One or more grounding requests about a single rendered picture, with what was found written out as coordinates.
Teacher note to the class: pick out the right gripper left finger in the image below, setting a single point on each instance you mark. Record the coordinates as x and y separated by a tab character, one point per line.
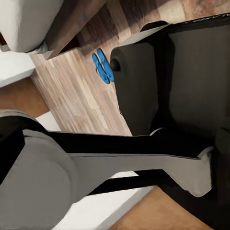
11	144

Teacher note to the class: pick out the sandal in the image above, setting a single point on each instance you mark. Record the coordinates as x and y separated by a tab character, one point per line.
101	70
105	64

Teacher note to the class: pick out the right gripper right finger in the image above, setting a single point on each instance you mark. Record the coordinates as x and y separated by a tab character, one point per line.
222	141

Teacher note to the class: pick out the bed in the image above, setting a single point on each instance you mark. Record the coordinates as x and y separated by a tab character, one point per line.
45	27

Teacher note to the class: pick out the sliding door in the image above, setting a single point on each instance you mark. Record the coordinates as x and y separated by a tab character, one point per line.
157	211
23	95

